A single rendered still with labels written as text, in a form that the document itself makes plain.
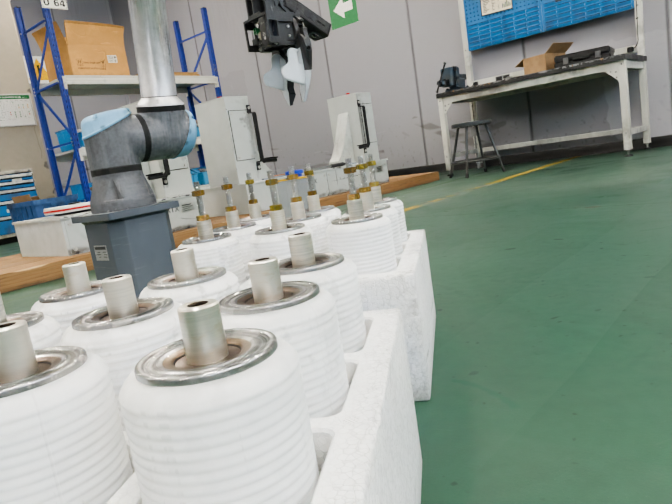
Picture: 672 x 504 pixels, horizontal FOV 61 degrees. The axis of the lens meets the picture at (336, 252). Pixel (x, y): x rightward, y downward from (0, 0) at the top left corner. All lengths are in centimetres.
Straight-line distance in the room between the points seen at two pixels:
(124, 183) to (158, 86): 25
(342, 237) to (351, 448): 48
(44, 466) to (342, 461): 16
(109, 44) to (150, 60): 495
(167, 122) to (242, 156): 218
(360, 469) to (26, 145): 716
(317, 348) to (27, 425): 18
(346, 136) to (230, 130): 124
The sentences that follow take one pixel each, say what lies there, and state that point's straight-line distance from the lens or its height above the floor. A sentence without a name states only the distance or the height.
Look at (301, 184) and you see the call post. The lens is 123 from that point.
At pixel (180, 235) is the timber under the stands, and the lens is 316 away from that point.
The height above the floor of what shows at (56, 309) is 25.
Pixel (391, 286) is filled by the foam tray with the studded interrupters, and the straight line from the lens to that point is 77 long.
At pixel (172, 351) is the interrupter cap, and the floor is 25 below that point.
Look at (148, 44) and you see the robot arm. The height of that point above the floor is 67.
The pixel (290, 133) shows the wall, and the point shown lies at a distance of 777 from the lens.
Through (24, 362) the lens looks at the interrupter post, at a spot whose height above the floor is 26.
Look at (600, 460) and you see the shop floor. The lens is 68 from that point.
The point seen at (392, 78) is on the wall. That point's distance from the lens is 673.
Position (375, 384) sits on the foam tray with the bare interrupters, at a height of 18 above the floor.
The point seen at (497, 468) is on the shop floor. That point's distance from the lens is 67.
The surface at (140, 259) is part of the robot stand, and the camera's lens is 140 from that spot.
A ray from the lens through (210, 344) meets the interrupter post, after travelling 31.
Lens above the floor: 35
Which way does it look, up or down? 9 degrees down
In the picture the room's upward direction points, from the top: 9 degrees counter-clockwise
